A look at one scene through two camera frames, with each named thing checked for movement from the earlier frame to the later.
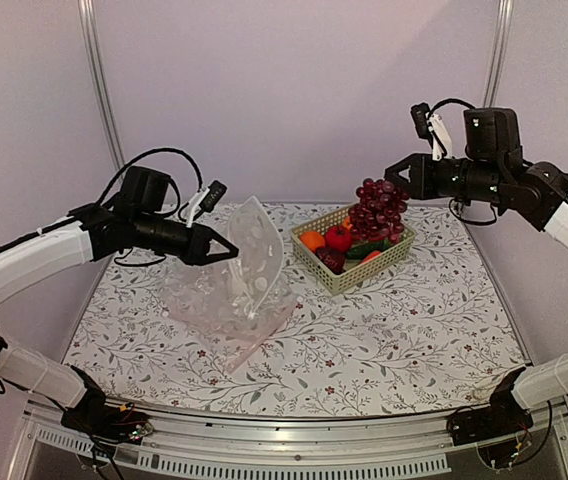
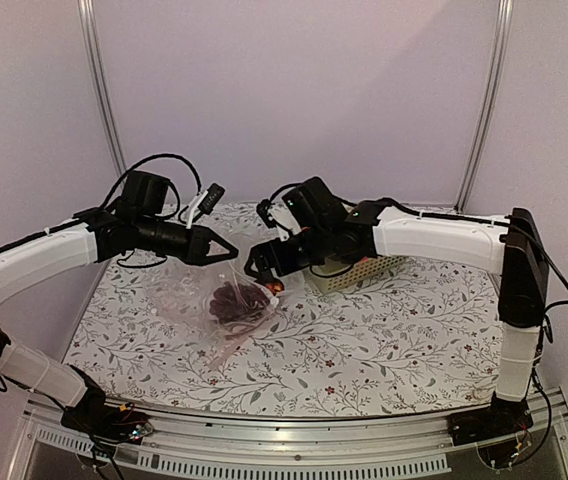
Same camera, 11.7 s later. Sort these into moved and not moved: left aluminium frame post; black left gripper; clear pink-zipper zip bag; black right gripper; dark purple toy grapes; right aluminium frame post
Moved: clear pink-zipper zip bag; black right gripper; dark purple toy grapes
Not moved: left aluminium frame post; right aluminium frame post; black left gripper
